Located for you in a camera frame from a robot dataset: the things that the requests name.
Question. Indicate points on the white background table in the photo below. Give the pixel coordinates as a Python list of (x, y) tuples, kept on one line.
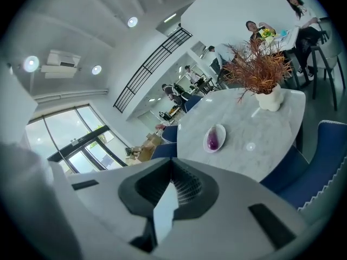
[(287, 41)]

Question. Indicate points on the white oval plate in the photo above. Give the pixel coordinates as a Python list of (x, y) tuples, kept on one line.
[(221, 134)]

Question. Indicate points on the orange dried plant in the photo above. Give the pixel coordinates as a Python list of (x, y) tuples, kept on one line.
[(257, 66)]

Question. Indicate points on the purple eggplant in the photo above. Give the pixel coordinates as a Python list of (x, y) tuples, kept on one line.
[(212, 140)]

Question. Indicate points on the white ceiling air conditioner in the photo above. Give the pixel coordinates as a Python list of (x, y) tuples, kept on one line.
[(61, 64)]

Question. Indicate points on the yellow flower bunch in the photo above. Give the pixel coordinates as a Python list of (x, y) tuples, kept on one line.
[(266, 32)]

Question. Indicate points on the white ceiling pipe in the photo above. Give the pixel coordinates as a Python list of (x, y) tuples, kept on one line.
[(70, 94)]

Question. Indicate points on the black framed glass door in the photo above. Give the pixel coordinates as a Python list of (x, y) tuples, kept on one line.
[(70, 137)]

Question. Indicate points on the white marble table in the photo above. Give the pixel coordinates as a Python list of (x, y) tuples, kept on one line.
[(252, 123)]

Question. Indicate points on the grey chair with black legs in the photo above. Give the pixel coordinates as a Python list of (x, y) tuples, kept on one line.
[(329, 57)]

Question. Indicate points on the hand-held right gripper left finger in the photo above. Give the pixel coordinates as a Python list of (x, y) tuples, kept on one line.
[(103, 199)]

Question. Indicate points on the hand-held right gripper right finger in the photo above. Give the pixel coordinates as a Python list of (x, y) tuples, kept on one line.
[(230, 213)]

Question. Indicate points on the pile of cardboard boxes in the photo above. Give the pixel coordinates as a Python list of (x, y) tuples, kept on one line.
[(147, 148)]

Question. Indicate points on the white bumpy vase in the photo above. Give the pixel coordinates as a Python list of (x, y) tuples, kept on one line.
[(269, 99)]

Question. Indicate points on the blue chair with white trim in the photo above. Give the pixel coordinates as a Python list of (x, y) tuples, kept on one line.
[(322, 156)]

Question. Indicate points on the black metal railing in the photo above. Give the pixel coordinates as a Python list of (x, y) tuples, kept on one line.
[(151, 64)]

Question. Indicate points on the round ceiling light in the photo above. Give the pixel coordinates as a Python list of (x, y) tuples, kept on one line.
[(31, 63), (132, 22), (96, 69)]

